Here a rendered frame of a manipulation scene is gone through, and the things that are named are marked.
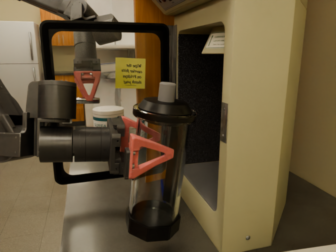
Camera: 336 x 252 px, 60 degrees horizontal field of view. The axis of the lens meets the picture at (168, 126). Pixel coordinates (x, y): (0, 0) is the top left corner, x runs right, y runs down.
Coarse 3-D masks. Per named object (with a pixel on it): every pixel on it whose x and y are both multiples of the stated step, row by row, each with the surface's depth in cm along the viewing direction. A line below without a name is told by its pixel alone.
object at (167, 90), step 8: (160, 88) 48; (168, 88) 47; (160, 96) 48; (168, 96) 47; (144, 104) 47; (152, 104) 46; (160, 104) 45; (168, 104) 46; (176, 104) 46; (184, 104) 47; (160, 112) 45; (168, 112) 45; (176, 112) 45; (184, 112) 46
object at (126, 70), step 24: (72, 48) 68; (96, 48) 69; (120, 48) 71; (144, 48) 73; (72, 72) 69; (96, 72) 71; (120, 72) 72; (144, 72) 74; (96, 96) 72; (120, 96) 74; (144, 96) 76; (72, 120) 72; (96, 120) 73; (72, 168) 74; (96, 168) 76
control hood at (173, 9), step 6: (186, 0) 56; (192, 0) 54; (198, 0) 53; (204, 0) 53; (174, 6) 63; (180, 6) 61; (186, 6) 60; (192, 6) 60; (168, 12) 70; (174, 12) 69
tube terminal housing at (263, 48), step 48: (240, 0) 45; (288, 0) 47; (240, 48) 47; (288, 48) 49; (240, 96) 49; (288, 96) 54; (240, 144) 51; (288, 144) 65; (192, 192) 69; (240, 192) 54; (240, 240) 56
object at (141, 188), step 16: (144, 112) 45; (192, 112) 49; (144, 128) 47; (160, 128) 45; (176, 128) 46; (176, 144) 47; (144, 160) 48; (176, 160) 48; (144, 176) 48; (160, 176) 48; (176, 176) 49; (144, 192) 49; (160, 192) 48; (176, 192) 50; (144, 208) 49; (160, 208) 49; (176, 208) 52; (160, 224) 50
